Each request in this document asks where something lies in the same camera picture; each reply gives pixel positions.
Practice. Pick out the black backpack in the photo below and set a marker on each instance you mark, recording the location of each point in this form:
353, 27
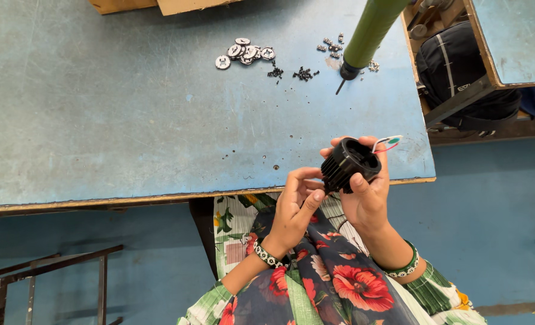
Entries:
457, 76

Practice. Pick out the pile of small silver screws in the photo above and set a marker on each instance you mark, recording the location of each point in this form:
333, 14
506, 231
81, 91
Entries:
374, 66

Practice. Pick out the pile of black screws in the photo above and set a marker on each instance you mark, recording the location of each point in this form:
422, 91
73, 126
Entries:
275, 72
303, 73

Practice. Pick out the grey metal tool parts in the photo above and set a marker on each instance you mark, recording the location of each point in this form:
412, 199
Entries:
423, 22

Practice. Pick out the green hanging electric screwdriver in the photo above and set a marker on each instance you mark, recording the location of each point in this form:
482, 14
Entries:
371, 31

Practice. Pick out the dark red floral scarf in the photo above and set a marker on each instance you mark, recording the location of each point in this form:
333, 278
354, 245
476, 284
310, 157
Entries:
339, 280

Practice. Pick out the person's left hand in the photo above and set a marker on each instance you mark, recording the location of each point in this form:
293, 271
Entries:
290, 216

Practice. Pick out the dark metal frame stool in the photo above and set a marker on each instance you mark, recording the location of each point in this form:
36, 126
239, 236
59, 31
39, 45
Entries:
46, 266

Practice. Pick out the pile of round white boards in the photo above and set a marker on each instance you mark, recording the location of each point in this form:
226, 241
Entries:
245, 52

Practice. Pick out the black finned heat sink housing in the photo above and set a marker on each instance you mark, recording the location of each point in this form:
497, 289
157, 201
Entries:
346, 167

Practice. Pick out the green white floral dress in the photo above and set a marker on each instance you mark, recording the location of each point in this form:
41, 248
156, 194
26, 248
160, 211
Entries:
231, 225

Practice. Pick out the wooden blue-topped side table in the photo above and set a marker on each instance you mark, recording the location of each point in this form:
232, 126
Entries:
515, 40

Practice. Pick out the person's right hand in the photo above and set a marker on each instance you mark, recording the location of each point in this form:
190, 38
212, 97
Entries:
367, 207

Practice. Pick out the plain wooden box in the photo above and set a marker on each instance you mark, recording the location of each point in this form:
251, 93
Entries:
118, 4
186, 4

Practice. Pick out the scattered small grey metal clips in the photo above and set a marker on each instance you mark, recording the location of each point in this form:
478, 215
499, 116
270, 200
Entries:
333, 47

